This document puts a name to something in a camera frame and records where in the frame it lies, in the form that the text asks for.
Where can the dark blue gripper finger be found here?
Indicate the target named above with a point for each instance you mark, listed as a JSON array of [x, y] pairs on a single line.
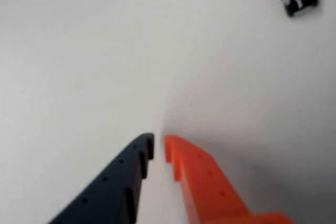
[[110, 190]]

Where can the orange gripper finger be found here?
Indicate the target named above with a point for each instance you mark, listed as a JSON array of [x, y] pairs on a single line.
[[210, 190]]

